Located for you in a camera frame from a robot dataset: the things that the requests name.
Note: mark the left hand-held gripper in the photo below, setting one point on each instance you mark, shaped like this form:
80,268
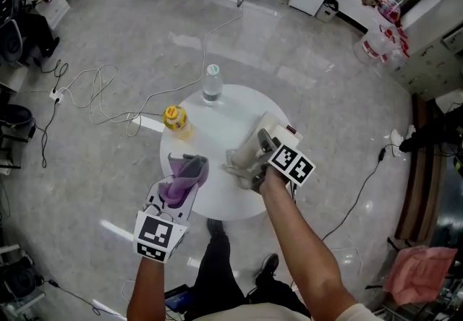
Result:
155,233

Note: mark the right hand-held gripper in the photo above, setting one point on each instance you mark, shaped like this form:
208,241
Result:
291,166

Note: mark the purple grey cloth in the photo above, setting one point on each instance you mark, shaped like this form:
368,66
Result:
184,178

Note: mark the person's right forearm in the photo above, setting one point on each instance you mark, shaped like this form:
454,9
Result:
304,240

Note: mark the person's left forearm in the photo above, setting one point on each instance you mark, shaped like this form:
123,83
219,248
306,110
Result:
146,290

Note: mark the pink cloth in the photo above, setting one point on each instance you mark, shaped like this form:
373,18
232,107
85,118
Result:
419,272

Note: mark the person's black left shoe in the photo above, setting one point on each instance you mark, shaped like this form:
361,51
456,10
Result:
215,227

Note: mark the person's black shoe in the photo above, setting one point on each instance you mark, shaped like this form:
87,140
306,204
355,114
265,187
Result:
215,227
268,265

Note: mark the yellow juice bottle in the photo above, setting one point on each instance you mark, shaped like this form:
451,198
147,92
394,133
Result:
177,120

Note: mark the clear plastic water bottle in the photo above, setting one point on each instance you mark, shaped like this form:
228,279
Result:
212,86

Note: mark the person's black trousers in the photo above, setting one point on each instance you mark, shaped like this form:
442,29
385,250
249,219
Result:
217,276

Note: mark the black device blue screen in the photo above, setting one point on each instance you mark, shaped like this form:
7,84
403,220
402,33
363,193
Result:
177,299

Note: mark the person's black right shoe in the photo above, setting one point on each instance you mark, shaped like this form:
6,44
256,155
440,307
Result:
268,265

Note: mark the person's white shirt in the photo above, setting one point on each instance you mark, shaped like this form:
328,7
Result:
275,314

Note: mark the white power strip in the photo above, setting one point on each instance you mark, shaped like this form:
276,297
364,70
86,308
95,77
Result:
56,95

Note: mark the brown wooden board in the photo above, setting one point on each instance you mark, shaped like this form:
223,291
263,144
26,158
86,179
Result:
421,186

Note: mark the clear water jug red label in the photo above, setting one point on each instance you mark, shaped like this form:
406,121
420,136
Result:
376,46

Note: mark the small grey waste bin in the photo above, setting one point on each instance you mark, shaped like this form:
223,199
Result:
327,10

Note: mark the black round bin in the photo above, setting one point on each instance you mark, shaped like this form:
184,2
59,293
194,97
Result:
16,115

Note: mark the grey filing cabinet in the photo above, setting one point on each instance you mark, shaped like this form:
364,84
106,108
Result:
428,66

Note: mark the grey mesh office chair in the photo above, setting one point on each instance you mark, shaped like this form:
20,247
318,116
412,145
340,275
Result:
11,45

